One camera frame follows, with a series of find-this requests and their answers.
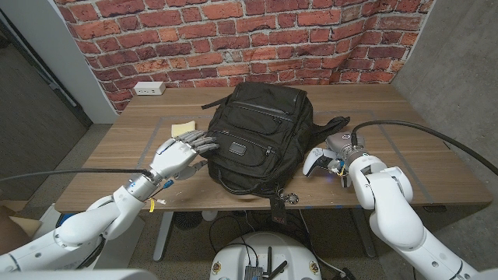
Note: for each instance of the red brick printed backdrop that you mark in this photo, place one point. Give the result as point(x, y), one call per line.
point(233, 39)

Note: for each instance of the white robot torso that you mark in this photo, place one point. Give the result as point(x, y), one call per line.
point(233, 253)

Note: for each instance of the black leather luggage tag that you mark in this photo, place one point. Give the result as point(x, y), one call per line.
point(278, 212)

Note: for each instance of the yellow sticky note pad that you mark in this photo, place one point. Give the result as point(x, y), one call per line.
point(183, 128)

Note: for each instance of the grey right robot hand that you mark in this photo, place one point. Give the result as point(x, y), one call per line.
point(346, 144)

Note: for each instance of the white power strip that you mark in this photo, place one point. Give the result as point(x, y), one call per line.
point(149, 88)

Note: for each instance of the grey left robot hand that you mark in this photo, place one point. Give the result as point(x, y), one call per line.
point(175, 157)

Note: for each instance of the brown cardboard box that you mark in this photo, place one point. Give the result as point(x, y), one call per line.
point(15, 229)

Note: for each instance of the grey computer box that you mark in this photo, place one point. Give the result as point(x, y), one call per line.
point(253, 273)

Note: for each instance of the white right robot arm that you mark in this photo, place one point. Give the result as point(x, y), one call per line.
point(393, 218)

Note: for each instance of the dark grey door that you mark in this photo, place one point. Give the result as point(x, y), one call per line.
point(31, 128)

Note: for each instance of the white flat panel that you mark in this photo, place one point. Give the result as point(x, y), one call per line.
point(128, 245)

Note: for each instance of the dark round disc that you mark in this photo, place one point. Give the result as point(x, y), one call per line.
point(187, 220)

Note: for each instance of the black backpack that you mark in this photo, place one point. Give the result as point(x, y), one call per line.
point(260, 136)

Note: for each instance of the blue floor object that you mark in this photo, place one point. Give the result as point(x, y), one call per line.
point(64, 219)

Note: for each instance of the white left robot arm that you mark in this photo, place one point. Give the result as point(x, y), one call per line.
point(89, 223)

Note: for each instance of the white game controller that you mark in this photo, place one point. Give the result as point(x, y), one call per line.
point(313, 159)

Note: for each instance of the white table leg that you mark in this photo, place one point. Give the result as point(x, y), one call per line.
point(362, 233)
point(162, 237)

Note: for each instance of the black antenna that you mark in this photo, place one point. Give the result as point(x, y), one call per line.
point(279, 268)
point(269, 258)

